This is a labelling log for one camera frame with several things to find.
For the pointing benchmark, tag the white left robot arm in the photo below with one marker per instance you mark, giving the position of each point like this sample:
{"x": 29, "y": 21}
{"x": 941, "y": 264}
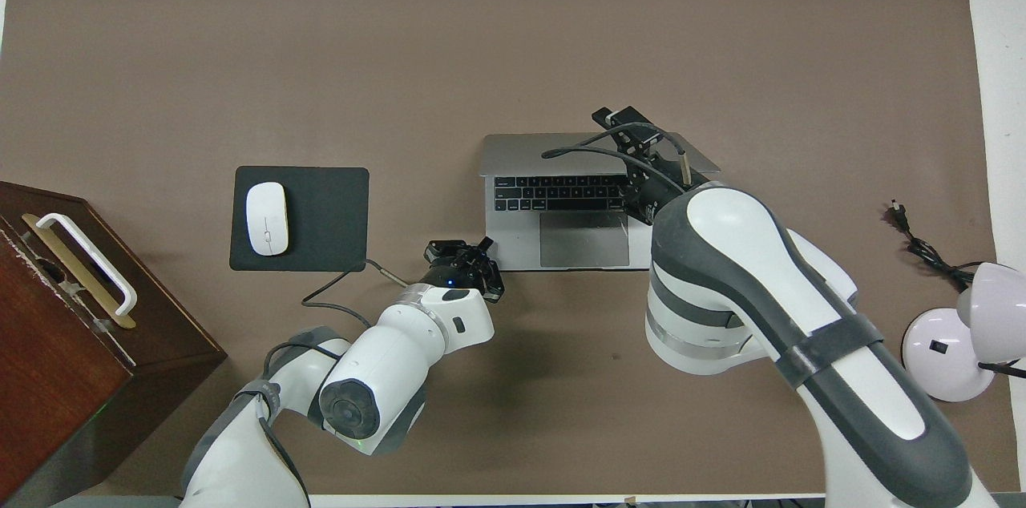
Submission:
{"x": 377, "y": 364}

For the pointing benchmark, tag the white desk lamp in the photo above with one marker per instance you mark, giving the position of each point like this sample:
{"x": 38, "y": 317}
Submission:
{"x": 938, "y": 348}

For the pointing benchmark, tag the dark brown wooden box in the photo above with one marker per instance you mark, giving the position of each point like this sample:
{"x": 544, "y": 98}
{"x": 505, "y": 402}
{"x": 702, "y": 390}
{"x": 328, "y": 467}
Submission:
{"x": 64, "y": 380}

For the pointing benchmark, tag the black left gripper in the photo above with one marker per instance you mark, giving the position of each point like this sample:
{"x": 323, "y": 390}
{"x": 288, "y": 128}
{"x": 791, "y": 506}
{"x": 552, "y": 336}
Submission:
{"x": 453, "y": 274}

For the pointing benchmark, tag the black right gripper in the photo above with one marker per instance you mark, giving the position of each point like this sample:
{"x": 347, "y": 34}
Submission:
{"x": 653, "y": 191}

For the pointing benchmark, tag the silver apple laptop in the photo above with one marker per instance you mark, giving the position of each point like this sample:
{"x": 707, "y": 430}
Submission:
{"x": 513, "y": 239}

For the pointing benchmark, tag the black mouse pad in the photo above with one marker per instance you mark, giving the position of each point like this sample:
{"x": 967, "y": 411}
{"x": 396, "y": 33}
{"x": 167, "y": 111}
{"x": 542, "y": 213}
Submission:
{"x": 329, "y": 219}

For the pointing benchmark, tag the white computer mouse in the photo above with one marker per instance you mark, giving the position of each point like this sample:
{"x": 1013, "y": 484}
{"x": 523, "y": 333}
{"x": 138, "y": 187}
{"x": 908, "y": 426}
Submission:
{"x": 267, "y": 219}

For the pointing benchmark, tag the brown table mat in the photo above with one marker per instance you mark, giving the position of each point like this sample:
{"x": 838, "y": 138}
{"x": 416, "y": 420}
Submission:
{"x": 513, "y": 51}

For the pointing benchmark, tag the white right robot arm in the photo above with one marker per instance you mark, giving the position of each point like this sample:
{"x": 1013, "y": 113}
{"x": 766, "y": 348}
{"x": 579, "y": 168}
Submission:
{"x": 721, "y": 276}

